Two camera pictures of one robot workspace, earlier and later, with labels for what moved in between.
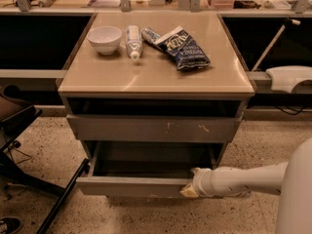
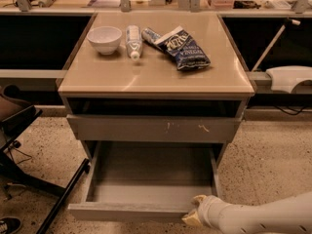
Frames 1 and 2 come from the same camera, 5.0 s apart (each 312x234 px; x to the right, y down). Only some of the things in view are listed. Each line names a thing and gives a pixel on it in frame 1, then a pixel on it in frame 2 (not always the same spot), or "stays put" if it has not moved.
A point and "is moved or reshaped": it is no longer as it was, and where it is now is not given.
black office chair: [15, 114] stays put
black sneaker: [10, 224] stays put
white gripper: [205, 181] -> [208, 209]
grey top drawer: [153, 128] stays put
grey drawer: [144, 169] is moved or reshaped
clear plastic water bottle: [134, 41] stays put
